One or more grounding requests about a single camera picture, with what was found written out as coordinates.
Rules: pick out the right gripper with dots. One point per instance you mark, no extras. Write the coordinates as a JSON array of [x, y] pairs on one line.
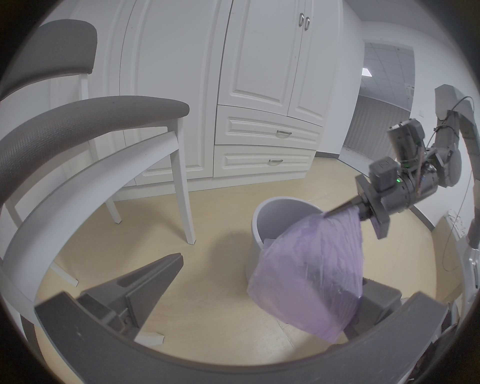
[[380, 210]]

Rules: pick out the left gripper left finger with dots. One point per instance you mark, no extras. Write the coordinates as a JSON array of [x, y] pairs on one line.
[[150, 288]]

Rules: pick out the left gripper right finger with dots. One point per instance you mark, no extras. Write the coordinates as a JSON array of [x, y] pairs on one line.
[[378, 303]]

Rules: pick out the purple plastic bag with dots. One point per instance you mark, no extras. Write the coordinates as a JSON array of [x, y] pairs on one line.
[[311, 273]]

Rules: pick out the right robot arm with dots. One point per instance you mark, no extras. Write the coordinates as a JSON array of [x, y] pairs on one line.
[[446, 161]]

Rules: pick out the white trash bin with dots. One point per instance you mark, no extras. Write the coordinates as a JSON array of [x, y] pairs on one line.
[[277, 213]]

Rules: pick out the ceiling light panel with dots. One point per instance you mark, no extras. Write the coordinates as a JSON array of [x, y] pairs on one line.
[[367, 72]]

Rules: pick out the grey and white chair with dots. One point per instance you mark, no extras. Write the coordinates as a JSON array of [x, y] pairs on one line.
[[75, 127]]

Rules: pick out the white wardrobe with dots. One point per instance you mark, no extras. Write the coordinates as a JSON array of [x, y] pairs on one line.
[[255, 75]]

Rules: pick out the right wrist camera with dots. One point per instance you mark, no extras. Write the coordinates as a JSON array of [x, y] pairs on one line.
[[382, 172]]

